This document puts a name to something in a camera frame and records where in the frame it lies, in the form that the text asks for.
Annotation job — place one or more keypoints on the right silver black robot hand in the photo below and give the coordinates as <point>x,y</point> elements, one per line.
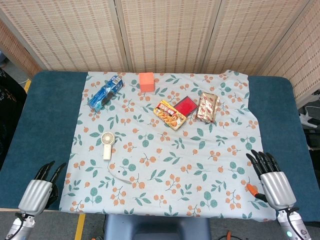
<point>277,188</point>

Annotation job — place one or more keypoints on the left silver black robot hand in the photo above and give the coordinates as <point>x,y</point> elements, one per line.
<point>35,193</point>

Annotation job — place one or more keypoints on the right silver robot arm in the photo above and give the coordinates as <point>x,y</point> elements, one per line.
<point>293,223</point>

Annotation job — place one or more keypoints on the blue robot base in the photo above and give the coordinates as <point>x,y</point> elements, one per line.
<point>156,228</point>

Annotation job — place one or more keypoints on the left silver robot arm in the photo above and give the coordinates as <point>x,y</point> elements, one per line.
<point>18,225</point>

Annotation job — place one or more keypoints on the white handheld fan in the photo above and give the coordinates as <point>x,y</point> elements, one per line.
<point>107,145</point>

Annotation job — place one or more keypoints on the blue table mat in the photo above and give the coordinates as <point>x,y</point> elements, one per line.
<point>35,120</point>

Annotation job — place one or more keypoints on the gold red snack bag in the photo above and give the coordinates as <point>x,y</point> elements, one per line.
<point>207,108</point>

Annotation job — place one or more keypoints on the floral patterned tablecloth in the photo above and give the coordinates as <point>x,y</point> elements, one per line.
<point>165,155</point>

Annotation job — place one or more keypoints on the red flat packet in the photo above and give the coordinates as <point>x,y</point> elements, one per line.
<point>186,107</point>

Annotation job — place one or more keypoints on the blue snack package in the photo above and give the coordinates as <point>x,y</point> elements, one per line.
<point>106,93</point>

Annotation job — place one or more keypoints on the yellow curry box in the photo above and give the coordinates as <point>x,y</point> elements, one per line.
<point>170,115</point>

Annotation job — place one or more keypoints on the orange foam cube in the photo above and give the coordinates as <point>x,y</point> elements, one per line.
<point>146,82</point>

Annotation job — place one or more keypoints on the bamboo folding screen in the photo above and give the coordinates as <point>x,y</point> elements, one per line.
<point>160,35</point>

